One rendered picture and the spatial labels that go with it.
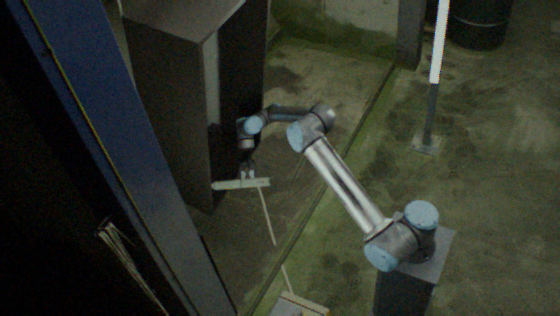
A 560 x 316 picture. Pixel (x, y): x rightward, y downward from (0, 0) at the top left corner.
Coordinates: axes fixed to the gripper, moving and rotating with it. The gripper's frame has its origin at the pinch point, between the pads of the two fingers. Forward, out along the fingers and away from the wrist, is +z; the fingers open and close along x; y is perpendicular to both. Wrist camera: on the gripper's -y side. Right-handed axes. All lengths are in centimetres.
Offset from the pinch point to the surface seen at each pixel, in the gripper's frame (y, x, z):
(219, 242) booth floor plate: 33, 28, 36
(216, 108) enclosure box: 24, 20, -47
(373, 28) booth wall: 130, -91, -118
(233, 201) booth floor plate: 54, 21, 12
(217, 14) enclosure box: -88, -9, -67
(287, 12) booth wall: 154, -19, -147
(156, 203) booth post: -139, 0, 0
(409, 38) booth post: 123, -119, -105
